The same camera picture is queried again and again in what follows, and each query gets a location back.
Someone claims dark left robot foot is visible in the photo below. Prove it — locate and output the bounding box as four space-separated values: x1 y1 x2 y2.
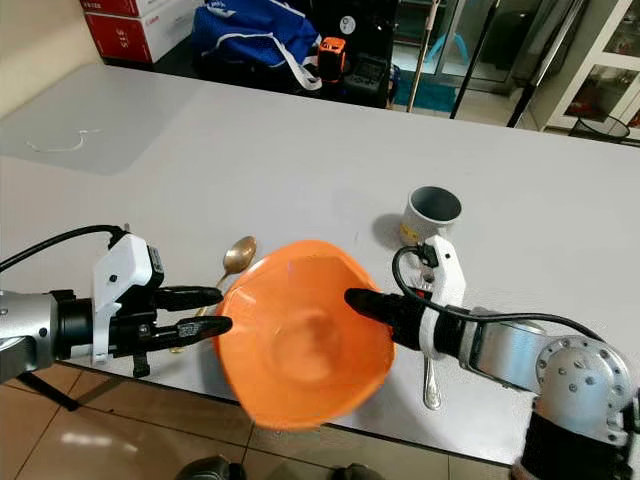
174 456 232 480

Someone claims thick black pole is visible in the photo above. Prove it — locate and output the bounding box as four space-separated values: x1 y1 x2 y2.
507 0 592 130

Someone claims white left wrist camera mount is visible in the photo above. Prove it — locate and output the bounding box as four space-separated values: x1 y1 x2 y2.
93 233 167 367

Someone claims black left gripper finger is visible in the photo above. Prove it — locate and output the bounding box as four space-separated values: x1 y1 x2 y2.
155 316 234 352
161 286 224 310

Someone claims black table leg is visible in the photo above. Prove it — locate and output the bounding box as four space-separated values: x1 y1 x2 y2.
39 371 80 412

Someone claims blue duffel bag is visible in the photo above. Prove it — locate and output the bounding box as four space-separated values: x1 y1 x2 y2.
191 0 324 92

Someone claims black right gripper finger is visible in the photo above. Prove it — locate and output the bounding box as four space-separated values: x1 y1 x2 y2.
344 287 407 327

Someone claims white mug with grey inside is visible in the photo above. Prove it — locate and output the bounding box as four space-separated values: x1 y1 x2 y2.
400 185 464 249

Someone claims orange plastic bowl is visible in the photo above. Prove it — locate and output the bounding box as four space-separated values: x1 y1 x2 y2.
212 238 397 432

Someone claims large red white cardboard box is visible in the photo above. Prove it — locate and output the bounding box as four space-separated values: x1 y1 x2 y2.
83 0 197 65

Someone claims thin white string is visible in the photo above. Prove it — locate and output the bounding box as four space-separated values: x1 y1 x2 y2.
26 127 104 154

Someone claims orange black device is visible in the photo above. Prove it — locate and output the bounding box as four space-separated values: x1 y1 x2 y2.
317 36 349 82

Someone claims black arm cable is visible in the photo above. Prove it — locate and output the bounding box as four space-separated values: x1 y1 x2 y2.
0 224 127 272
392 244 607 343

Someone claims silver metal spoon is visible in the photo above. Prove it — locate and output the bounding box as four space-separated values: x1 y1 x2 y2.
421 354 444 412

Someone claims black equipment case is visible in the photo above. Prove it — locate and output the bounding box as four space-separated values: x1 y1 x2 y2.
344 51 397 110

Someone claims dark robot foot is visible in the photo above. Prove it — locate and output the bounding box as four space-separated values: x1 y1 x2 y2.
324 464 382 480
174 456 232 480

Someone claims thin wooden pole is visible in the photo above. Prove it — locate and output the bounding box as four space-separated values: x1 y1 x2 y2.
404 0 440 112

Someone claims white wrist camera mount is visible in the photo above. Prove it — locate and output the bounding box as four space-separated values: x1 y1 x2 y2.
93 233 167 367
415 235 470 359

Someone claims slim black pole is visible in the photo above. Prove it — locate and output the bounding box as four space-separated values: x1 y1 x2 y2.
449 0 502 120

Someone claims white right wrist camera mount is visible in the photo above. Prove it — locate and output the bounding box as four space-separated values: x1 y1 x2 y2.
415 235 470 359

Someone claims white glass door cabinet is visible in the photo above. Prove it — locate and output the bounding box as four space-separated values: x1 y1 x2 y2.
544 0 640 142

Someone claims gold metal spoon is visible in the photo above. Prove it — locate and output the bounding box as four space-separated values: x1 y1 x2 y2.
205 236 259 297

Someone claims small red white cardboard box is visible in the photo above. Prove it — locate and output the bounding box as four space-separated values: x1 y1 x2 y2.
79 0 142 20

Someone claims dark right robot foot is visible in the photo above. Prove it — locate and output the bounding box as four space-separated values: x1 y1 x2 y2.
324 464 382 480

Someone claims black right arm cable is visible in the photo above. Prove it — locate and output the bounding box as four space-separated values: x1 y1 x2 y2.
392 244 607 343

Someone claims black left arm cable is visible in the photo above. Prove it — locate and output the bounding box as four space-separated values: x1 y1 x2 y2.
0 224 127 272

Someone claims black wire basket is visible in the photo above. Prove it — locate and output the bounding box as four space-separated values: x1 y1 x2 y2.
567 114 637 144

